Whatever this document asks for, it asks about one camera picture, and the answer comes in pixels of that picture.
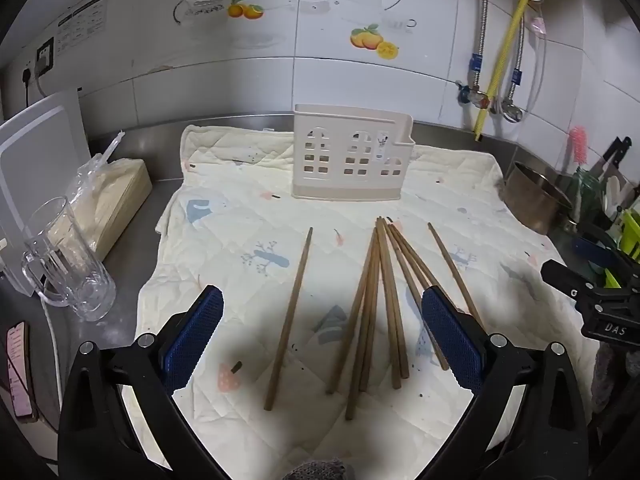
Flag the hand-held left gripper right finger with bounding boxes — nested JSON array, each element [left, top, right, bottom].
[[421, 285, 591, 480]]

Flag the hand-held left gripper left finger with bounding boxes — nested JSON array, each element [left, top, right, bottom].
[[57, 285, 231, 480]]

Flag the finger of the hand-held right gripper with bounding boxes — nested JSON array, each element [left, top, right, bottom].
[[571, 222, 640, 281], [541, 259, 601, 303]]

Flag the wooden chopstick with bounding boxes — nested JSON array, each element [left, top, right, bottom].
[[264, 226, 315, 412], [427, 222, 483, 326]]

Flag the pile of brown chopsticks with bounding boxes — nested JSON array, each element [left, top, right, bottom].
[[325, 216, 453, 422]]

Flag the beige plastic utensil holder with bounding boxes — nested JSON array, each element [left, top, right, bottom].
[[291, 104, 415, 202]]

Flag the person's right hand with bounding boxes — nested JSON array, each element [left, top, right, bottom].
[[591, 342, 630, 413]]

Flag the person's left hand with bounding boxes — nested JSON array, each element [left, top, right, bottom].
[[286, 458, 352, 480]]

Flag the lime green plastic rack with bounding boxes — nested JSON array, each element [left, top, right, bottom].
[[602, 209, 640, 289]]

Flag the glass jar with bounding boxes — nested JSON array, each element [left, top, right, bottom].
[[565, 167, 608, 226]]

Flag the stainless steel pot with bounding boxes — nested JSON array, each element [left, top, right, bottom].
[[501, 161, 576, 235]]

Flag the pink bottle brush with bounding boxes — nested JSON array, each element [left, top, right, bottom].
[[569, 126, 589, 167]]

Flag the cream quilted printed cloth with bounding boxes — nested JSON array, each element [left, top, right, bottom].
[[134, 124, 601, 480]]

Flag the clear glass mug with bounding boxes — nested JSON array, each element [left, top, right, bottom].
[[21, 196, 117, 322]]

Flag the beige wrapped tissue pack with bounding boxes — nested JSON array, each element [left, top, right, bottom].
[[65, 130, 153, 263]]

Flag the smartphone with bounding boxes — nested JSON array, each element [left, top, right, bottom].
[[4, 321, 40, 423]]

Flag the white cutting board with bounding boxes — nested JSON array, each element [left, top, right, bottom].
[[0, 89, 90, 296]]

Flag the black plug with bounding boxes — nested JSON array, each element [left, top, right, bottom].
[[20, 67, 45, 97]]

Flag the black handled knives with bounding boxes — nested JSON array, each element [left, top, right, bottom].
[[590, 136, 634, 182]]

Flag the metal valve red handle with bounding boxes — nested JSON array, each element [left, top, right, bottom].
[[456, 79, 494, 109]]

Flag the thin white hose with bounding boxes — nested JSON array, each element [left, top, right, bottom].
[[534, 5, 549, 111]]

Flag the braided metal hose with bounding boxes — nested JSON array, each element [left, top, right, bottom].
[[474, 0, 489, 96], [506, 10, 527, 106]]

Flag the yellow gas hose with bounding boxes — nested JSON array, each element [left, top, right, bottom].
[[472, 0, 533, 142]]

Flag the orange fruit wall decal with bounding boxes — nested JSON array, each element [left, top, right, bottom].
[[350, 24, 400, 60], [227, 0, 265, 21]]

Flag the wall socket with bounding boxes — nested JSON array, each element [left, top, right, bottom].
[[34, 37, 55, 78]]

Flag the white printed wall label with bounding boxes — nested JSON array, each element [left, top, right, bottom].
[[54, 0, 108, 56]]

